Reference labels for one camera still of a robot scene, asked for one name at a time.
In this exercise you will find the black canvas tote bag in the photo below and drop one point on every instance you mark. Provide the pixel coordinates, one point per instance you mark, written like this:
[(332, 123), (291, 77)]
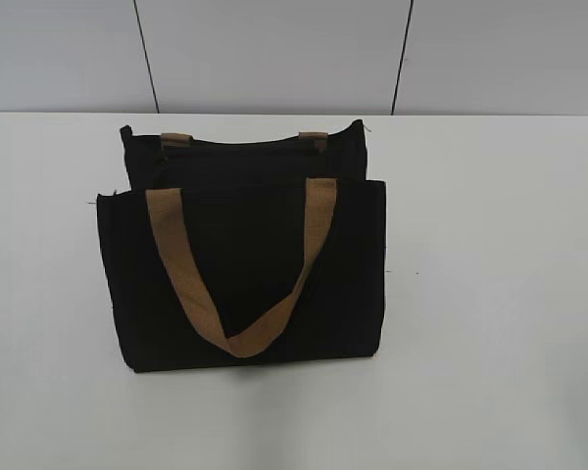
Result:
[(341, 309)]

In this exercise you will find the tan front bag handle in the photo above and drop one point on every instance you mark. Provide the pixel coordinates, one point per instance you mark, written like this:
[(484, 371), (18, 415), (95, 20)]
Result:
[(239, 258)]

